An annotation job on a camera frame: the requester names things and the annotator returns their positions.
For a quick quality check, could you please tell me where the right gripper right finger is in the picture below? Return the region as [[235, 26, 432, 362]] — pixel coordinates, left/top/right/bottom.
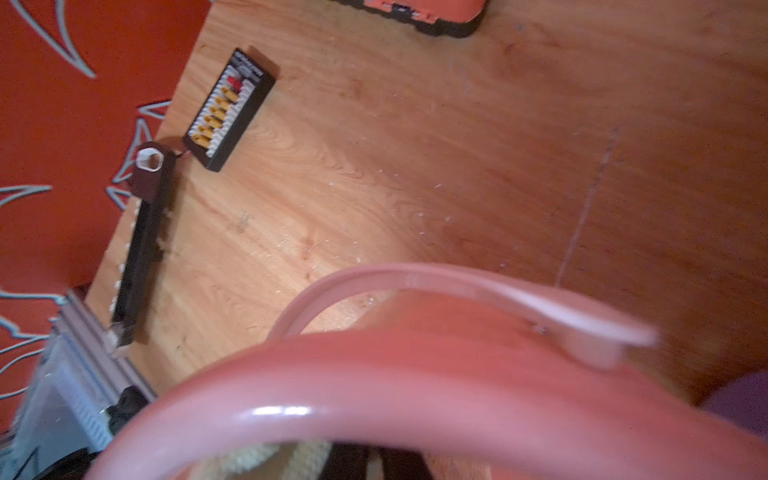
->
[[380, 448, 434, 480]]

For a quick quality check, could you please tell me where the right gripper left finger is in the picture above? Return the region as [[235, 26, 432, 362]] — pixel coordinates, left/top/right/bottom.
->
[[318, 443, 369, 480]]

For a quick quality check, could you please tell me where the yellow cloth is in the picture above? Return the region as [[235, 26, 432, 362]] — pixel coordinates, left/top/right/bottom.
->
[[185, 441, 492, 480]]

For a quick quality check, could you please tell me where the pink plastic bucket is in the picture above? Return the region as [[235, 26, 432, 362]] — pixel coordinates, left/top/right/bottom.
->
[[88, 263, 767, 479]]

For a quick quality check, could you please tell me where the purple plastic bucket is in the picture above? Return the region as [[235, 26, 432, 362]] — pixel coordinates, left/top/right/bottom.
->
[[700, 370, 768, 440]]

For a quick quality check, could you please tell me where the black white comb tool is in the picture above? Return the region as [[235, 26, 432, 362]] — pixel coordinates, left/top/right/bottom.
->
[[105, 141, 178, 351]]

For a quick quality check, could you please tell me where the black snack packet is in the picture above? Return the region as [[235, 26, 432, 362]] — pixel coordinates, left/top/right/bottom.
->
[[183, 49, 276, 172]]

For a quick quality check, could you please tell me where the red plastic tool case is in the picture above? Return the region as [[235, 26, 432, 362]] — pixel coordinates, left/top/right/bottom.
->
[[338, 0, 490, 38]]

